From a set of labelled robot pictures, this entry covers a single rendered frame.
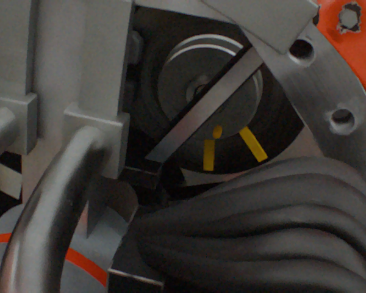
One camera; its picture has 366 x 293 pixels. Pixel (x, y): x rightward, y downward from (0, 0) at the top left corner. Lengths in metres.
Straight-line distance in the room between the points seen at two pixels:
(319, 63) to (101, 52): 0.11
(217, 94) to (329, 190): 0.20
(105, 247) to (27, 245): 0.16
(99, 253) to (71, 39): 0.15
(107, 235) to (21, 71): 0.14
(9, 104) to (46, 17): 0.05
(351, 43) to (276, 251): 0.13
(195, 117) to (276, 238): 0.23
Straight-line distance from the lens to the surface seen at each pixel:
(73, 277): 0.33
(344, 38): 0.27
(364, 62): 0.27
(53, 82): 0.31
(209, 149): 0.85
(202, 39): 0.77
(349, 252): 0.19
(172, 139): 0.41
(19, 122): 0.31
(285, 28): 0.26
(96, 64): 0.28
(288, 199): 0.20
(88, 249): 0.36
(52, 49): 0.30
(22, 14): 0.29
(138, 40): 0.78
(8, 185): 0.50
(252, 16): 0.26
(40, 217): 0.22
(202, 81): 0.75
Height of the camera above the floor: 1.15
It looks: 29 degrees down
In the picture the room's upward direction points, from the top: 10 degrees clockwise
